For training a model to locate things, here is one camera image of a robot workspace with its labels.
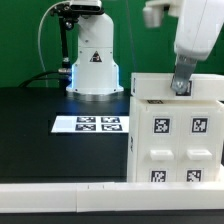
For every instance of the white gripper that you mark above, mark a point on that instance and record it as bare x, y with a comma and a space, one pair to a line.
199, 25

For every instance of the white cabinet block with hole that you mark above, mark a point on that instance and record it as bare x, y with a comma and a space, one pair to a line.
156, 86

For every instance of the small white cabinet panel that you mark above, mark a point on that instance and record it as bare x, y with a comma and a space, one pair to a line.
200, 144

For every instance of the white cabinet body box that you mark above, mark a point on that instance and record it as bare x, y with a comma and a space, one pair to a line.
136, 108

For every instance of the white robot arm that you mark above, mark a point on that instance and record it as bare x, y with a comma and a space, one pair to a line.
95, 72

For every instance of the white marker sheet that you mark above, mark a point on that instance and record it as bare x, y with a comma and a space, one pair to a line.
91, 124

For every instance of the white front fence bar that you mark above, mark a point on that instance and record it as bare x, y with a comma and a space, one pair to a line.
95, 197

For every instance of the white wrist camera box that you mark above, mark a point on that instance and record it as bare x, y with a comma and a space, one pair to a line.
153, 12

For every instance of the black camera on stand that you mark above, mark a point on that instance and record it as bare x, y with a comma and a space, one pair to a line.
68, 14

